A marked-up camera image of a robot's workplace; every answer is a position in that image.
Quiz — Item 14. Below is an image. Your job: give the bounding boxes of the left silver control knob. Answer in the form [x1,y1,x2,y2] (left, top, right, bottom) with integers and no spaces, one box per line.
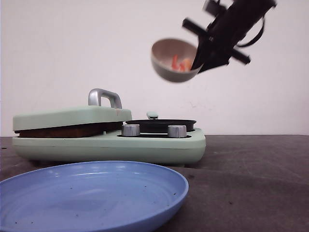
[121,124,140,137]

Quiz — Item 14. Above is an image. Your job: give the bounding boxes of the orange shrimp pieces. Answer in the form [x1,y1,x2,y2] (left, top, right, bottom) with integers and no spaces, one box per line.
[171,55,193,72]

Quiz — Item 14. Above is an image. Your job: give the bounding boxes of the beige ribbed bowl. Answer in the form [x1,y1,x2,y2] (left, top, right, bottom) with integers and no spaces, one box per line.
[151,38,200,83]

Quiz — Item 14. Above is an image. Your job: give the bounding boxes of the mint green breakfast maker base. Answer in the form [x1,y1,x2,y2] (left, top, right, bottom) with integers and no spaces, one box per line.
[12,128,206,165]

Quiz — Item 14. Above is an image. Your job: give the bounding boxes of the white bread slice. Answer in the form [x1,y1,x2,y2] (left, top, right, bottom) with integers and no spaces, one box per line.
[14,121,123,138]

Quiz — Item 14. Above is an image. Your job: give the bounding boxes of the blue round plate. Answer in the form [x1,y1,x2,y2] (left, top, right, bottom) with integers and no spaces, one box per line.
[0,161,189,232]

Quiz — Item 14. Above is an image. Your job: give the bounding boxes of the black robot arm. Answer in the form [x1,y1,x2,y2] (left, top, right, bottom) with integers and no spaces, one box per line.
[182,0,276,72]

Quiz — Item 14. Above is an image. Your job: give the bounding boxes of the right silver control knob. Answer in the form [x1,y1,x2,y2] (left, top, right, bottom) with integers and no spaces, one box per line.
[168,125,187,138]

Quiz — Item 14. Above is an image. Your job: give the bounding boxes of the breakfast maker hinged lid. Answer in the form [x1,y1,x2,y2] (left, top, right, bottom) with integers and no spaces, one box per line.
[13,88,132,131]

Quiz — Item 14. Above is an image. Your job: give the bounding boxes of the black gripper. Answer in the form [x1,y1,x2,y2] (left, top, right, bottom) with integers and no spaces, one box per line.
[182,0,251,74]

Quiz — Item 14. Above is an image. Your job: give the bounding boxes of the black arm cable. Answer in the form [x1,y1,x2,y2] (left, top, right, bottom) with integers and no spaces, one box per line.
[236,9,266,48]

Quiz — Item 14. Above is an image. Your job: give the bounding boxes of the silver control knob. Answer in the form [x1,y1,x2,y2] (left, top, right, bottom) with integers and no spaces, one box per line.
[168,125,187,138]
[121,124,140,137]

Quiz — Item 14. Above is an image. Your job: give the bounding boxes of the small black frying pan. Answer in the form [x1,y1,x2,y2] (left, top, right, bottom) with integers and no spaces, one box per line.
[126,114,197,133]

